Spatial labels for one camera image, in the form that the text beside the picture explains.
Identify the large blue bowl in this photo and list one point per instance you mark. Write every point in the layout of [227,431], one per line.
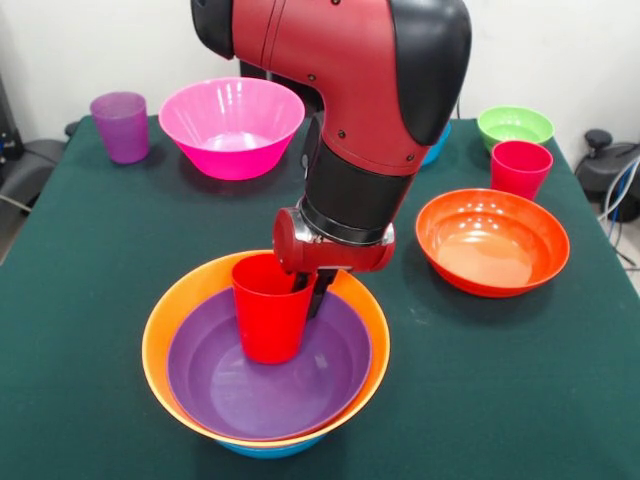
[270,451]

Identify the black stand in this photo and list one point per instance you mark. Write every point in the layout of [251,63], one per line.
[7,125]

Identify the crimson cup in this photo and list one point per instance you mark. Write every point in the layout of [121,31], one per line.
[520,170]

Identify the orange bowl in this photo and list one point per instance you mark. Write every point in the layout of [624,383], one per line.
[160,325]

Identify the black wheeled base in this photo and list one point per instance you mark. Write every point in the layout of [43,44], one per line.
[35,160]
[600,165]

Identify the purple bowl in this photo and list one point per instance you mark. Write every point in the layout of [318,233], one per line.
[280,395]

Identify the small blue bowl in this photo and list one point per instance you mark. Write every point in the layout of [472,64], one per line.
[437,147]

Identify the red cup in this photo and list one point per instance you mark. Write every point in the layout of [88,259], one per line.
[270,325]

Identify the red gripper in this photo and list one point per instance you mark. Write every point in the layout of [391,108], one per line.
[330,257]

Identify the purple cup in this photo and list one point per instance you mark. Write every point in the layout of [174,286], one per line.
[120,125]

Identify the pink bowl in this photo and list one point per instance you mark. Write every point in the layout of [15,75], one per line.
[225,115]

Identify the dark green tablecloth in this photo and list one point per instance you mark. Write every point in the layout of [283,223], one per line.
[100,225]

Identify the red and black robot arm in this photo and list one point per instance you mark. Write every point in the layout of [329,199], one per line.
[360,75]

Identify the red-orange bowl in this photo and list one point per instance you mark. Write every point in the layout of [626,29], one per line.
[490,240]

